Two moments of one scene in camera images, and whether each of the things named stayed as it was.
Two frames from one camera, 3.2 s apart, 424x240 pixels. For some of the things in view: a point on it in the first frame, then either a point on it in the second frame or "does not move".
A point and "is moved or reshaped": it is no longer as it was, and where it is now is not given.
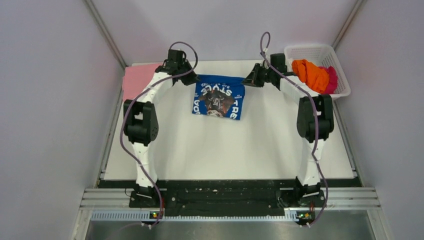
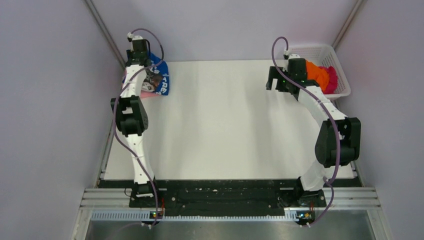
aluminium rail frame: (338, 198) does not move
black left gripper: (192, 78) to (128, 55)
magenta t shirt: (332, 81) does not move
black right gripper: (253, 79) to (273, 74)
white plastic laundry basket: (322, 55) does not move
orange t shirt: (314, 76) does not move
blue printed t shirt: (219, 96) is moved or reshaped
